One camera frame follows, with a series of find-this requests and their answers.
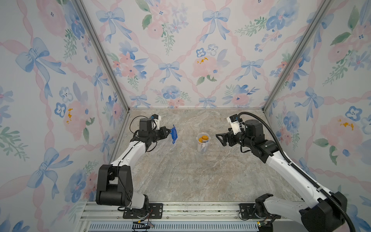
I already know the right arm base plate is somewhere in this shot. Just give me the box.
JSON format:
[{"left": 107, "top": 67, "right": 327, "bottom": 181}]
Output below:
[{"left": 238, "top": 203, "right": 275, "bottom": 220}]

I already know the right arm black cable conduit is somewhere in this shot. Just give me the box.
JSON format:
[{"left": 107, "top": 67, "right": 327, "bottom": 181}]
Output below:
[{"left": 237, "top": 111, "right": 357, "bottom": 232}]

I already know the aluminium frame rail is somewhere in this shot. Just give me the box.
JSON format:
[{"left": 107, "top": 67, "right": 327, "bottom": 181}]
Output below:
[{"left": 73, "top": 200, "right": 328, "bottom": 232}]

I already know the corner aluminium post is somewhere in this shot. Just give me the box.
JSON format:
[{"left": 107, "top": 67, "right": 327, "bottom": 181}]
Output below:
[
  {"left": 72, "top": 0, "right": 129, "bottom": 113},
  {"left": 262, "top": 0, "right": 333, "bottom": 113}
]

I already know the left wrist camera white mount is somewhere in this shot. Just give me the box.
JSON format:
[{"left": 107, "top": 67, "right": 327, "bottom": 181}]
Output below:
[{"left": 150, "top": 114, "right": 161, "bottom": 130}]

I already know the clear plastic container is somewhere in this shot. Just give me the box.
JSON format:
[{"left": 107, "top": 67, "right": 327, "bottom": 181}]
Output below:
[{"left": 197, "top": 132, "right": 210, "bottom": 153}]

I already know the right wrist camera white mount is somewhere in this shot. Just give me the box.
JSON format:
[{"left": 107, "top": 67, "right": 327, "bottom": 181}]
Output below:
[{"left": 227, "top": 114, "right": 243, "bottom": 135}]

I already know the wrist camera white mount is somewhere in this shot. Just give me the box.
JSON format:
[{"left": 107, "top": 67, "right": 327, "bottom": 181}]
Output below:
[
  {"left": 227, "top": 114, "right": 243, "bottom": 135},
  {"left": 150, "top": 114, "right": 161, "bottom": 130}
]

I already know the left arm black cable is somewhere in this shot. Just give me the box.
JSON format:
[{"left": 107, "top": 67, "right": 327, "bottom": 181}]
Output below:
[{"left": 128, "top": 115, "right": 158, "bottom": 153}]

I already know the right corner aluminium post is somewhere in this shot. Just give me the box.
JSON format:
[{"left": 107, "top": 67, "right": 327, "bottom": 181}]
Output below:
[{"left": 262, "top": 0, "right": 333, "bottom": 113}]

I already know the left corner aluminium post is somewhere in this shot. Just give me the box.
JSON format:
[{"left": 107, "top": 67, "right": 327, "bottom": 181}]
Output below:
[{"left": 72, "top": 0, "right": 129, "bottom": 113}]

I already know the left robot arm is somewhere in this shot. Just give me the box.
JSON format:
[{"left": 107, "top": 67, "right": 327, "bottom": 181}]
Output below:
[{"left": 96, "top": 115, "right": 178, "bottom": 210}]

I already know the blue container lid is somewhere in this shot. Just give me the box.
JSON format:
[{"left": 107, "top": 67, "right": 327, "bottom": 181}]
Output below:
[{"left": 171, "top": 125, "right": 178, "bottom": 145}]

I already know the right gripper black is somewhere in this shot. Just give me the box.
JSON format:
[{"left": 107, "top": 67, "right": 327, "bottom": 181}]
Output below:
[{"left": 216, "top": 126, "right": 254, "bottom": 149}]

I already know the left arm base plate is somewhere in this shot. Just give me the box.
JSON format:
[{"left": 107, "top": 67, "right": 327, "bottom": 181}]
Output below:
[{"left": 123, "top": 203, "right": 163, "bottom": 219}]

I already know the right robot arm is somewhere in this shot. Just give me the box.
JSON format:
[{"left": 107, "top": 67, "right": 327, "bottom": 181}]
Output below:
[{"left": 216, "top": 115, "right": 355, "bottom": 232}]

